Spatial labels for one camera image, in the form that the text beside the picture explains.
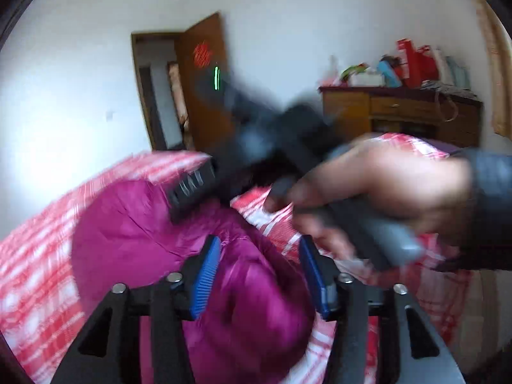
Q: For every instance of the yellow patterned curtain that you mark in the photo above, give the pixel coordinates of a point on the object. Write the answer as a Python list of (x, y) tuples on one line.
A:
[(498, 72)]

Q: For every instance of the red door decoration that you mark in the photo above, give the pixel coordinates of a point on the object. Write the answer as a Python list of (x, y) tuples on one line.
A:
[(202, 55)]

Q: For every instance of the pink plastic bag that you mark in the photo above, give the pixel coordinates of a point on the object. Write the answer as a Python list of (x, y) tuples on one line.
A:
[(332, 72)]

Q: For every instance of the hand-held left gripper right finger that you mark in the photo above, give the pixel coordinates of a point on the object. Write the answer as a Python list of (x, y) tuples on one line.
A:
[(314, 276)]

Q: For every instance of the pale blue bag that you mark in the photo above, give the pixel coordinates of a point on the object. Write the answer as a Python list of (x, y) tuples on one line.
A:
[(458, 72)]

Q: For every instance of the tall red gift bag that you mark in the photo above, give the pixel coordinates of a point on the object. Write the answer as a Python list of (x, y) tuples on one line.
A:
[(408, 64)]

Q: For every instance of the green and red package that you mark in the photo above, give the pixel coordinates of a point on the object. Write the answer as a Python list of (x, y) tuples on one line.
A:
[(354, 71)]

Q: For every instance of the wooden dresser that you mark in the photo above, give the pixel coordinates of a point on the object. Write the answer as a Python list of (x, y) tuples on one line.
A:
[(400, 106)]

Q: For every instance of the person's right hand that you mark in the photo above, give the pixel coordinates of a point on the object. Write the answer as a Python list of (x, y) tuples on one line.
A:
[(392, 180)]

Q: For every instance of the wooden door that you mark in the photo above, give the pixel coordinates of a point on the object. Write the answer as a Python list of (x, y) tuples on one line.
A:
[(192, 100)]

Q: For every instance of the blue box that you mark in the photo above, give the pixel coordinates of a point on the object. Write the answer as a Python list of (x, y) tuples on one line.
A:
[(390, 72)]

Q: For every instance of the white box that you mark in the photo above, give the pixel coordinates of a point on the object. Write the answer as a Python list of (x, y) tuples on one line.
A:
[(364, 80)]

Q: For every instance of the magenta down jacket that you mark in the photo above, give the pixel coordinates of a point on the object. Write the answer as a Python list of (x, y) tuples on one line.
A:
[(248, 308)]

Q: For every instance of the small red gift bag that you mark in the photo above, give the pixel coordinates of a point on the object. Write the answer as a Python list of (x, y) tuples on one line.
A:
[(428, 66)]

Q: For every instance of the wooden door frame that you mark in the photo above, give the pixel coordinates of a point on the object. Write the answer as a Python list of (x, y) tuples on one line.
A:
[(140, 80)]

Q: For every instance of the red plaid bed sheet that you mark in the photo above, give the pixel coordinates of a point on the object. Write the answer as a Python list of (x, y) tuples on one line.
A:
[(40, 272)]

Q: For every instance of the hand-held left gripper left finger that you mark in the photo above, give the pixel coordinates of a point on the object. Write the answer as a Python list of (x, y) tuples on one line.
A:
[(206, 276)]

